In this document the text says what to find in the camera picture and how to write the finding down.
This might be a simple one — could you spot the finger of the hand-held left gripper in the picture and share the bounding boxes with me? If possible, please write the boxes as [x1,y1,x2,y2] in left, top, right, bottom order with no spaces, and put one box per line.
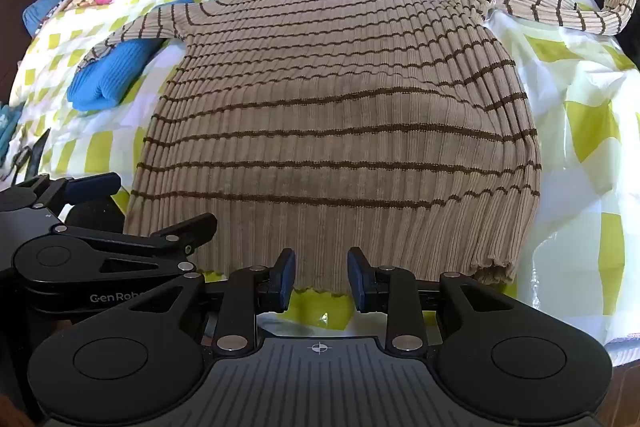
[52,213,219,276]
[27,172,123,222]

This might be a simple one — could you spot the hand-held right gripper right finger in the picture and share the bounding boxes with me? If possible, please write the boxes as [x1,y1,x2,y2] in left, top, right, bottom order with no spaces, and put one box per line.
[347,247,507,354]

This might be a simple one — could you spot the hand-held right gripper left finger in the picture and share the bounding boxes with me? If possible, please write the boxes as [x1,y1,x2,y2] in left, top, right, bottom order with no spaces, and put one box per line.
[141,248,297,356]

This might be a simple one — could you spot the tan striped ribbed sweater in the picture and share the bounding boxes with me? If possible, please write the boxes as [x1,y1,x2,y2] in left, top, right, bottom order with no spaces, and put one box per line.
[75,0,640,297]

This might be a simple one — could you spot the black scissors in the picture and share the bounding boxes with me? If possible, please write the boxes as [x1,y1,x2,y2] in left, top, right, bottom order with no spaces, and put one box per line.
[9,127,52,188]

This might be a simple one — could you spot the teal cloth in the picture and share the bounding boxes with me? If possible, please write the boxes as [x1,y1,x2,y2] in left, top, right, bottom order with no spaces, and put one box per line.
[0,102,24,168]

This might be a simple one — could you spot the blue knitted garment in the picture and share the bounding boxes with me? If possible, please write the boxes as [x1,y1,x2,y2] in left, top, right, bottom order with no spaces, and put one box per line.
[67,0,194,112]

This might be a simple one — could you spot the blue pillow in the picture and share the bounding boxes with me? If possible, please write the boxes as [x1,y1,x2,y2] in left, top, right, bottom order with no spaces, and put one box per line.
[22,0,92,38]

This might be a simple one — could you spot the yellow checkered plastic sheet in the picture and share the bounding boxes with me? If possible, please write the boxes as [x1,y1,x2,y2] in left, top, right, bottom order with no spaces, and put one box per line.
[9,0,640,368]

